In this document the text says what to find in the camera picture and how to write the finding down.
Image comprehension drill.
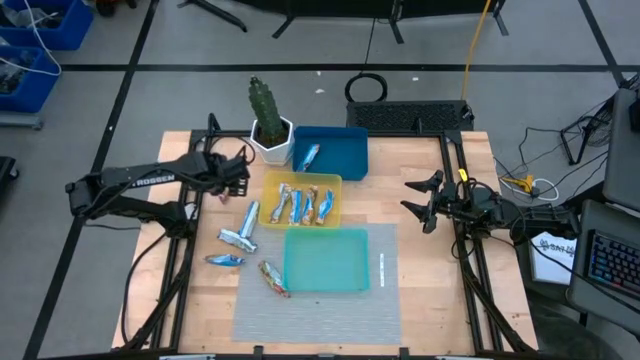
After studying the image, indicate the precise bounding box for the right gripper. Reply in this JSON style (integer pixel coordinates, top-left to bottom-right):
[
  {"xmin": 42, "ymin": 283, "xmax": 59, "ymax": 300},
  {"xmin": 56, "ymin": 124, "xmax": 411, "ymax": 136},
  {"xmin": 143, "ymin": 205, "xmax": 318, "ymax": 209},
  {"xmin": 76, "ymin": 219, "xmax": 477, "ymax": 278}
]
[{"xmin": 399, "ymin": 169, "xmax": 502, "ymax": 236}]

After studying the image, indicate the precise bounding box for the blue silver granola bar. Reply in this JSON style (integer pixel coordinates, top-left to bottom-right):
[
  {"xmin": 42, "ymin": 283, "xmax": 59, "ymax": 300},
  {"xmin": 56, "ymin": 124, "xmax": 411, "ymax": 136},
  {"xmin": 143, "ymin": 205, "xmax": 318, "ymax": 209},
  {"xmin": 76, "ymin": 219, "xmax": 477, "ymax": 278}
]
[{"xmin": 238, "ymin": 199, "xmax": 261, "ymax": 239}]

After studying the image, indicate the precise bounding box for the white hexagonal plant pot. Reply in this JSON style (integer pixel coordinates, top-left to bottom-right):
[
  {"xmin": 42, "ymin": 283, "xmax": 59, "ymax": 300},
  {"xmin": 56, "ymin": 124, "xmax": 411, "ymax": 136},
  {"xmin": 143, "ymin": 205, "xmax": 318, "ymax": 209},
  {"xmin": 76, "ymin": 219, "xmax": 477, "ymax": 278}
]
[{"xmin": 249, "ymin": 115, "xmax": 295, "ymax": 167}]

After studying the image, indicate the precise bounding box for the green cactus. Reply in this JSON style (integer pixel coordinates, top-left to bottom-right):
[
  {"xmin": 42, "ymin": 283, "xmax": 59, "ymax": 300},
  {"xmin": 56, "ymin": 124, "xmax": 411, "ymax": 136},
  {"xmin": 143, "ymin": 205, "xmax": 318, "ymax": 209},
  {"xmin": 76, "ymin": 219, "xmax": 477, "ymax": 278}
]
[{"xmin": 248, "ymin": 75, "xmax": 287, "ymax": 144}]

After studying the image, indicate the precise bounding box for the black mesh case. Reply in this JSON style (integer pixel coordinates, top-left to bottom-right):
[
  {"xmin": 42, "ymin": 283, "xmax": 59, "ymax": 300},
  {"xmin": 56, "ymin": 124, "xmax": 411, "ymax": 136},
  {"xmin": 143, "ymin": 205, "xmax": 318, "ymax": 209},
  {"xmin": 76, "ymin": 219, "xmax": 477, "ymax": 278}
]
[{"xmin": 345, "ymin": 99, "xmax": 475, "ymax": 134}]

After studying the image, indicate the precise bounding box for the blue plastic bin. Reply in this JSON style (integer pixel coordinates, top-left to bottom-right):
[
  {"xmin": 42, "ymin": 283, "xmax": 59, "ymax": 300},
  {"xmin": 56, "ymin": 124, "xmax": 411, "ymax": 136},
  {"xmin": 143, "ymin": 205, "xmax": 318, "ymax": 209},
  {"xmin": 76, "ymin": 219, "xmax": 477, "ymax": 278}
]
[{"xmin": 291, "ymin": 125, "xmax": 370, "ymax": 182}]

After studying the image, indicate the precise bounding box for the yellow plastic bin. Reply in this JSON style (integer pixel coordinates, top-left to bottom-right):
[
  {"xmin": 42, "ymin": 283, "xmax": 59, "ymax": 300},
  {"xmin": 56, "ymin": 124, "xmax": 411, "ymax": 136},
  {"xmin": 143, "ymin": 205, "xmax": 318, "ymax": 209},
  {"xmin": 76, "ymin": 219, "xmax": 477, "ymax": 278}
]
[{"xmin": 258, "ymin": 170, "xmax": 344, "ymax": 231}]

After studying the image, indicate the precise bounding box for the yellow plug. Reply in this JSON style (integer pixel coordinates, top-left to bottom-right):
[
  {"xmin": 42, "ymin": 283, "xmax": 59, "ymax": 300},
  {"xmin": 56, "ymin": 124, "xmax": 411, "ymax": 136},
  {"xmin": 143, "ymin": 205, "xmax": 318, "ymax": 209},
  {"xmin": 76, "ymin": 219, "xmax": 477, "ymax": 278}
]
[{"xmin": 502, "ymin": 174, "xmax": 536, "ymax": 195}]

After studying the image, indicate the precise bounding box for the teal plastic bin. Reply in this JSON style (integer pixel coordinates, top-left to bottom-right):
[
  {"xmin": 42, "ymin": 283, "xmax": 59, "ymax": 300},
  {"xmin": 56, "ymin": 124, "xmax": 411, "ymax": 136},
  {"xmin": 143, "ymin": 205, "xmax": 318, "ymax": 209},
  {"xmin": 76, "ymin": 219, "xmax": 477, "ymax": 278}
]
[{"xmin": 282, "ymin": 227, "xmax": 372, "ymax": 294}]

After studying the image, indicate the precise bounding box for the grey mesh mat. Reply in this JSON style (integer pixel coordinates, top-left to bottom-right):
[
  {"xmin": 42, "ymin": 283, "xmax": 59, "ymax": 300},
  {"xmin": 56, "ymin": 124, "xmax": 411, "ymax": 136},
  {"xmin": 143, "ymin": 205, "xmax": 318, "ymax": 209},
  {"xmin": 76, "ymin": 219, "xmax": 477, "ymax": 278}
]
[{"xmin": 231, "ymin": 222, "xmax": 403, "ymax": 346}]

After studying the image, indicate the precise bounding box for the white paper sheet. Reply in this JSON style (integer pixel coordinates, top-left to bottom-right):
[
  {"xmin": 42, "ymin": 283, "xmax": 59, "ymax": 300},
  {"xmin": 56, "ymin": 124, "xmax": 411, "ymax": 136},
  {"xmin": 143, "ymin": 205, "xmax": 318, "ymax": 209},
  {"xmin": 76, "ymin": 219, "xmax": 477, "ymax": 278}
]
[{"xmin": 529, "ymin": 232, "xmax": 579, "ymax": 286}]

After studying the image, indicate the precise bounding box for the grey keyboard tray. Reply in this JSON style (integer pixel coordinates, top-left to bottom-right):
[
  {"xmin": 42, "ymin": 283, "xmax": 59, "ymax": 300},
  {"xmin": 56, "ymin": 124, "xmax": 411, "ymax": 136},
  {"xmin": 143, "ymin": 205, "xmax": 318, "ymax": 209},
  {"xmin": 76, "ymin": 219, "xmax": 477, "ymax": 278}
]
[{"xmin": 567, "ymin": 199, "xmax": 640, "ymax": 336}]

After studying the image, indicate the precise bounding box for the black partition panel with feet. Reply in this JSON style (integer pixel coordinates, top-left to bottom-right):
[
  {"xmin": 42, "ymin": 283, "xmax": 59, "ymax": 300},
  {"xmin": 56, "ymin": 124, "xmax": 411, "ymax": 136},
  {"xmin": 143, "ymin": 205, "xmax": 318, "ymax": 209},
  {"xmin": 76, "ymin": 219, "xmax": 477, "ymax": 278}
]
[{"xmin": 177, "ymin": 0, "xmax": 510, "ymax": 45}]

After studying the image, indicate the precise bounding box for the backlit keyboard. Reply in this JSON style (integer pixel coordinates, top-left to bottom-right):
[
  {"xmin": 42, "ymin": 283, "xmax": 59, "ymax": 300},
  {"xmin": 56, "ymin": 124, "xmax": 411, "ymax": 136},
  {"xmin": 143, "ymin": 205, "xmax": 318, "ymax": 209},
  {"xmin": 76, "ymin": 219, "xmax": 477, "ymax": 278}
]
[{"xmin": 587, "ymin": 230, "xmax": 640, "ymax": 301}]

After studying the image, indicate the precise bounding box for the grey desk surface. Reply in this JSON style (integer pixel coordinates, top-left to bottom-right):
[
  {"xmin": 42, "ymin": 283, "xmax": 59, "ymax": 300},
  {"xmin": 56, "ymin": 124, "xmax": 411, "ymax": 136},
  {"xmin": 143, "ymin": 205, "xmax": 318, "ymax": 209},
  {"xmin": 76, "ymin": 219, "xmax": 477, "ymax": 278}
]
[{"xmin": 602, "ymin": 87, "xmax": 640, "ymax": 214}]

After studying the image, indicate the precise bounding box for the blue storage crate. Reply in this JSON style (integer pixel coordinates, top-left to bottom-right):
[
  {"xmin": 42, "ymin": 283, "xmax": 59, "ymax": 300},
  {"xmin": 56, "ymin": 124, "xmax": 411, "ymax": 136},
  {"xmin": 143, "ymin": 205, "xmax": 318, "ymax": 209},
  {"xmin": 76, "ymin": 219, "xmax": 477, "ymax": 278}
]
[
  {"xmin": 0, "ymin": 45, "xmax": 62, "ymax": 114},
  {"xmin": 0, "ymin": 0, "xmax": 95, "ymax": 51}
]

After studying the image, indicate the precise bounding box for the grey dolly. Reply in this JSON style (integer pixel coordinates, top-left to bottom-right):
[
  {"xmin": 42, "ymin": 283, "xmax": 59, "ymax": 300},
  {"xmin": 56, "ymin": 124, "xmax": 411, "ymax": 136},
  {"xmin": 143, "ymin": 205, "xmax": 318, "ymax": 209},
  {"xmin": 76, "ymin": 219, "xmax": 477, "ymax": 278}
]
[{"xmin": 0, "ymin": 110, "xmax": 45, "ymax": 131}]

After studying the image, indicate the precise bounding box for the black floor object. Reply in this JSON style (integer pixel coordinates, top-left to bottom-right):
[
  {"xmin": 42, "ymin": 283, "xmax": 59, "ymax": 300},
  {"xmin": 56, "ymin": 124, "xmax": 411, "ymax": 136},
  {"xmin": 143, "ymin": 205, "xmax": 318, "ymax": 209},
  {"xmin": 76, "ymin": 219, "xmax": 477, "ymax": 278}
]
[{"xmin": 0, "ymin": 155, "xmax": 20, "ymax": 194}]

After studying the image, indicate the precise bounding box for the black aluminium rig frame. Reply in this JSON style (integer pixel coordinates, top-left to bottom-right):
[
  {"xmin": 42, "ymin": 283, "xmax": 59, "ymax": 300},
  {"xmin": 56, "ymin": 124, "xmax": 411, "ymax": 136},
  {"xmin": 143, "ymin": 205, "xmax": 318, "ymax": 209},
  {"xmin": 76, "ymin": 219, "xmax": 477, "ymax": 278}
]
[{"xmin": 112, "ymin": 112, "xmax": 539, "ymax": 360}]

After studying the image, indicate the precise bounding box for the white cable loop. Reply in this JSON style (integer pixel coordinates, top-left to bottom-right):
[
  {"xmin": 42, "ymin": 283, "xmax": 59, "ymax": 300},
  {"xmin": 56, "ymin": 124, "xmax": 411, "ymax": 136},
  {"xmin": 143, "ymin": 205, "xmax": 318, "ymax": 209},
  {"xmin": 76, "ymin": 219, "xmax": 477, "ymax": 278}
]
[{"xmin": 499, "ymin": 177, "xmax": 560, "ymax": 202}]

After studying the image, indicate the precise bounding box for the black cable coil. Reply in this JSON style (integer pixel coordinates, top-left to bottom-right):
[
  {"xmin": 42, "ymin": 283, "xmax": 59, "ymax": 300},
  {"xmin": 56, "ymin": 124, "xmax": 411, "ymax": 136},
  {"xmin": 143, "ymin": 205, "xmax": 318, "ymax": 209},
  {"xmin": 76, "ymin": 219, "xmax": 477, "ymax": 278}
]
[{"xmin": 343, "ymin": 72, "xmax": 389, "ymax": 104}]

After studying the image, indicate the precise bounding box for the black wire stand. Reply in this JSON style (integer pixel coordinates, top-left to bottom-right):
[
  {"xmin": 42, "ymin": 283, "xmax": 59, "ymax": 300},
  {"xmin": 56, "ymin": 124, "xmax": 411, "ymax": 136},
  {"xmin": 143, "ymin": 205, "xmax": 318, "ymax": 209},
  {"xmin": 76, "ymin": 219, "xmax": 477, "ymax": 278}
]
[{"xmin": 559, "ymin": 97, "xmax": 619, "ymax": 166}]

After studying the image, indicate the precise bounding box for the yellow cable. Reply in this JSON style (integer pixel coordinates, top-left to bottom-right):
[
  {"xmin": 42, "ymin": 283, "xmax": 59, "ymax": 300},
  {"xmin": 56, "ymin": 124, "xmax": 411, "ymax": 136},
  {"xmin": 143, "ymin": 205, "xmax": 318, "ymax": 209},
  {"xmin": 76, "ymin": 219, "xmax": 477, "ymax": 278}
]
[{"xmin": 459, "ymin": 0, "xmax": 494, "ymax": 101}]

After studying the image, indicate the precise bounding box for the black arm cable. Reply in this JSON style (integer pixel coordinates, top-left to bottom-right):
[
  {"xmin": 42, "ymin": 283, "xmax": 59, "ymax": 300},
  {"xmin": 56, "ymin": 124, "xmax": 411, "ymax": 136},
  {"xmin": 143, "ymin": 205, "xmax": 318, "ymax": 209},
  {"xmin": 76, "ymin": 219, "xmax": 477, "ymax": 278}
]
[{"xmin": 119, "ymin": 232, "xmax": 174, "ymax": 346}]

